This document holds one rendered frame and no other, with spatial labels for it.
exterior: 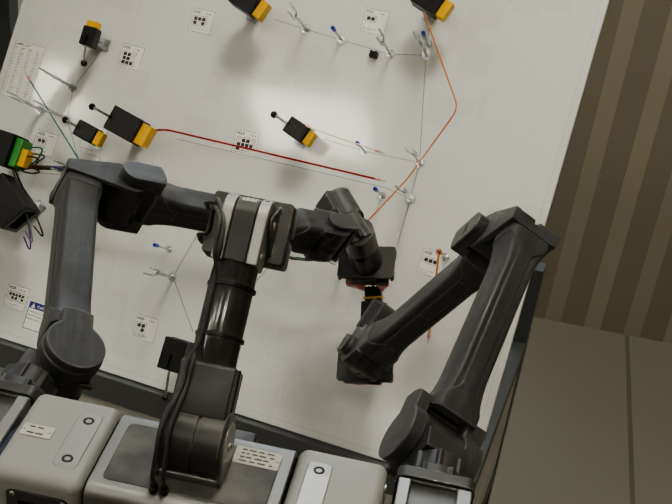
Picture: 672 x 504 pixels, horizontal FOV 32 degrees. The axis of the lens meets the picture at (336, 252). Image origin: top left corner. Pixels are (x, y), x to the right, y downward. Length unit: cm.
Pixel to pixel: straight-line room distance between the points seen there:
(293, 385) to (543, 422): 164
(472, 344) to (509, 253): 15
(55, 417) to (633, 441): 273
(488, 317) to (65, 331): 53
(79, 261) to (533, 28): 108
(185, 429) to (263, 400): 110
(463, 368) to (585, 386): 253
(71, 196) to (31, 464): 55
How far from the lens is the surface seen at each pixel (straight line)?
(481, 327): 149
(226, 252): 121
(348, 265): 209
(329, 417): 225
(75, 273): 158
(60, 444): 126
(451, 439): 140
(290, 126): 225
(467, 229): 167
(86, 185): 171
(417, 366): 222
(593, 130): 386
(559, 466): 364
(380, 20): 233
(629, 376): 407
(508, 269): 155
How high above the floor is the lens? 238
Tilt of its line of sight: 33 degrees down
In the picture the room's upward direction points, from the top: 7 degrees clockwise
